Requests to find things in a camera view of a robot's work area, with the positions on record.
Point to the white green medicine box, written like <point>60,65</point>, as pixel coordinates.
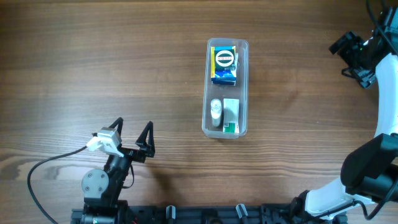
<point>231,115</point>

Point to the clear plastic container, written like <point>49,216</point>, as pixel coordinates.
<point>239,91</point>

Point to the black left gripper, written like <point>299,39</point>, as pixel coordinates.
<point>131,152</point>

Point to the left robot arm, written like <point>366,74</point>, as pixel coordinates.
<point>102,187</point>

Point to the white blue Hansaplast box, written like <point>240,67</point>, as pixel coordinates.
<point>224,82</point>

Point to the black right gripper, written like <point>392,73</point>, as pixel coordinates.
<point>365,78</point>

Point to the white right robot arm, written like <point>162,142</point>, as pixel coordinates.
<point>368,177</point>

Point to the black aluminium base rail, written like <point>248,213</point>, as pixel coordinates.
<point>265,214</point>

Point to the blue yellow VapoDrops box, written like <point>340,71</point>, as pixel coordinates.
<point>223,62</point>

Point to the white spray bottle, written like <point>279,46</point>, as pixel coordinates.
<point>216,112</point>

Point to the green round-label box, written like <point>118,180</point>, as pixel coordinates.
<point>225,57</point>

